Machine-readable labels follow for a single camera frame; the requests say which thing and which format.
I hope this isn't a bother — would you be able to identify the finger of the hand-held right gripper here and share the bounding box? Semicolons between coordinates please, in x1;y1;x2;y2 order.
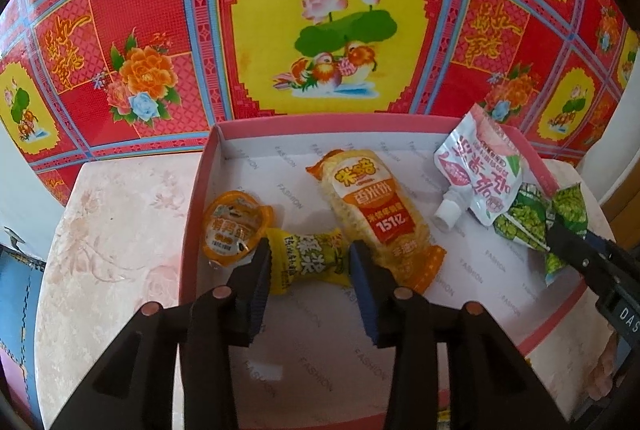
545;220;611;293
582;230;638;263

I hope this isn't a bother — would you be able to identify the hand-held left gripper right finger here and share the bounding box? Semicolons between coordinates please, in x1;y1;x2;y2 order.
348;241;566;430

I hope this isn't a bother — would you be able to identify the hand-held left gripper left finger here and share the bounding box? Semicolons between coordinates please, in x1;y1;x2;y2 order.
50;240;273;430

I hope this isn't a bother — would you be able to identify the yellow green candy packet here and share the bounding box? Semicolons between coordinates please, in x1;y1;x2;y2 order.
265;229;351;295

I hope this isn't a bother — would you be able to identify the orange jelly cup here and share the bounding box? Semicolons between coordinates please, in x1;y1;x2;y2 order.
202;191;275;267

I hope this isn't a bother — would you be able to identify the orange rice cracker packet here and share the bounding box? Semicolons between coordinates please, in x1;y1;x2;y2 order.
306;150;447;295

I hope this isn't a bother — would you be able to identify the shallow pink cardboard box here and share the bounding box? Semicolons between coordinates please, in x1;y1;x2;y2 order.
177;112;593;421

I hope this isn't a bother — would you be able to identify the white pink spout pouch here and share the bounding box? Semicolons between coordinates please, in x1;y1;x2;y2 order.
434;104;523;231

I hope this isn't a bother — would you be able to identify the wooden door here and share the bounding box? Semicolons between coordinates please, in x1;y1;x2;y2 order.
597;180;640;255

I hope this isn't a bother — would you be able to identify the blue foam floor mat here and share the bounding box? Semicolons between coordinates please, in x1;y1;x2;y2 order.
0;245;46;411

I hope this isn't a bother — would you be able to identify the white wall outlet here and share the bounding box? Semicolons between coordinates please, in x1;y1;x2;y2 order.
0;225;25;248

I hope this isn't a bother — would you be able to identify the red yellow floral wall cloth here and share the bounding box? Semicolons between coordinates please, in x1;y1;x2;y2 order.
0;0;640;205

